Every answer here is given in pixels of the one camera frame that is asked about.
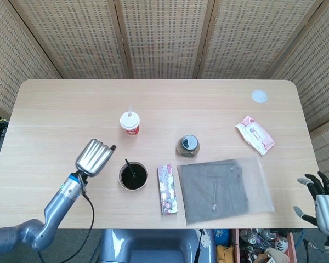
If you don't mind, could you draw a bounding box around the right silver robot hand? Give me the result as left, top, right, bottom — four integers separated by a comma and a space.
293, 171, 329, 235

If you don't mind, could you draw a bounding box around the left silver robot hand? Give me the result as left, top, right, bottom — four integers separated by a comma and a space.
75, 138, 117, 177

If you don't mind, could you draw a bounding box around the black plastic spoon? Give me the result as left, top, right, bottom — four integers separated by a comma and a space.
124, 158, 138, 181

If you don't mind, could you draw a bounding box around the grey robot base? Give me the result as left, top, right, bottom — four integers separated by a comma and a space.
98, 228, 217, 263

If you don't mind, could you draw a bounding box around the paper cup of black coffee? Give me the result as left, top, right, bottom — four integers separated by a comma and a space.
118, 161, 149, 191

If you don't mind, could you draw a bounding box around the glass jar with lid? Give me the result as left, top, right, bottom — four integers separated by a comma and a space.
176, 134, 201, 158

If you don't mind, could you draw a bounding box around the red cup with white lid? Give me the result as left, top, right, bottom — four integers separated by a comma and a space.
119, 111, 141, 137

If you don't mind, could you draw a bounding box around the woven folding screen panel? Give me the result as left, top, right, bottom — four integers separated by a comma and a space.
9, 0, 132, 80
114, 0, 217, 80
271, 0, 329, 132
194, 0, 326, 80
0, 0, 61, 119
309, 115, 329, 183

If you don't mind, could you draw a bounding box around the red crate of clutter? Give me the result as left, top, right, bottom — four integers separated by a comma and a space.
231, 228, 298, 263

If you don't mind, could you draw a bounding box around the floral patterned long box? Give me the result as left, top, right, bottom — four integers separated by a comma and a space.
156, 163, 179, 216

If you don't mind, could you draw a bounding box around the pink wet wipes pack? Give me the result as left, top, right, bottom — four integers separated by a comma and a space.
235, 115, 276, 156

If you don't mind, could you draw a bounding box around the blue container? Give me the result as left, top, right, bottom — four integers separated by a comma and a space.
214, 228, 231, 247

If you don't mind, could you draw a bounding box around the yellow cloth bag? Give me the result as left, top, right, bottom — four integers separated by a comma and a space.
216, 244, 236, 263

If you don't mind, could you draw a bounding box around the grey garment in clear bag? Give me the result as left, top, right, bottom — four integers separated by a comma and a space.
176, 155, 276, 226

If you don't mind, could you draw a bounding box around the white round table grommet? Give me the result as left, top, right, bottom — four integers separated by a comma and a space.
251, 89, 269, 104

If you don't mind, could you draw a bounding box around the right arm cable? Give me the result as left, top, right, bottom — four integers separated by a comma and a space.
298, 229, 325, 250

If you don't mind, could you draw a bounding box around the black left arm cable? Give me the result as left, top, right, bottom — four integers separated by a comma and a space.
37, 175, 96, 263

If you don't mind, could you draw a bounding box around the white perforated bracket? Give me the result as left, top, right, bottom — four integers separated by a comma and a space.
199, 228, 212, 249

